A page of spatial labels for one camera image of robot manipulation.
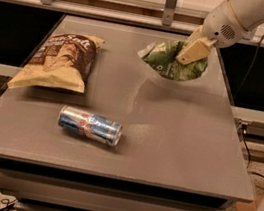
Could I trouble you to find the grey drawer cabinet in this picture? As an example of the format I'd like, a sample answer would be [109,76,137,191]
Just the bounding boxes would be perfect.
[0,156,225,211]

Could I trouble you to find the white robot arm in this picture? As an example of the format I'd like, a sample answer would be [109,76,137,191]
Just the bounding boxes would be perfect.
[176,0,264,211]

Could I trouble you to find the blue silver redbull can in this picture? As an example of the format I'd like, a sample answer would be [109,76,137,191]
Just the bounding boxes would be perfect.
[58,105,123,147]

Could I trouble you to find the brown sea salt chip bag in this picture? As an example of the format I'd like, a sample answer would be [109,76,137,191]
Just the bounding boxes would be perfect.
[7,33,104,94]

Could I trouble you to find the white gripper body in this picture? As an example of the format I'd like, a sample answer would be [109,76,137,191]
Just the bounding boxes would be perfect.
[202,0,258,48]

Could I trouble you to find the green jalapeno chip bag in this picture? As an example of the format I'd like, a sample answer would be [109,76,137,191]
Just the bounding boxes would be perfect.
[138,40,208,82]

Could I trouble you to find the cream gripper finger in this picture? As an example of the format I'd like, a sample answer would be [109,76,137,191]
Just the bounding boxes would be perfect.
[176,34,216,65]

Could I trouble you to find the black cable bottom left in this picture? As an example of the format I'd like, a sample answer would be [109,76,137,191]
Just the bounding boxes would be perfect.
[0,195,18,211]

